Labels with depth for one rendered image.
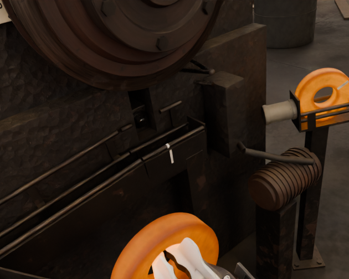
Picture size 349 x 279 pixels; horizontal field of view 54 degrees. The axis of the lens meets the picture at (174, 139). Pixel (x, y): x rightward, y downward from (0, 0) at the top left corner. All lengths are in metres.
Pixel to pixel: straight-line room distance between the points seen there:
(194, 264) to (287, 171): 0.67
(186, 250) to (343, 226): 1.29
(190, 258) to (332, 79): 0.74
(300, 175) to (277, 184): 0.09
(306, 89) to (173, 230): 0.70
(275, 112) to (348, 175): 0.96
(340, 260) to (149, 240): 1.19
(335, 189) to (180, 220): 1.44
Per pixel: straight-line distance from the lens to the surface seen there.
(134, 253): 0.42
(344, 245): 1.59
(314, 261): 1.50
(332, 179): 1.88
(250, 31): 1.09
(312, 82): 1.02
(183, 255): 0.43
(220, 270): 0.43
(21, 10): 0.63
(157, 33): 0.65
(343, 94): 1.08
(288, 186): 1.04
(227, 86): 0.92
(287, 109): 1.03
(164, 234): 0.41
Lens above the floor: 1.18
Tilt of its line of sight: 33 degrees down
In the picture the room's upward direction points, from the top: 9 degrees counter-clockwise
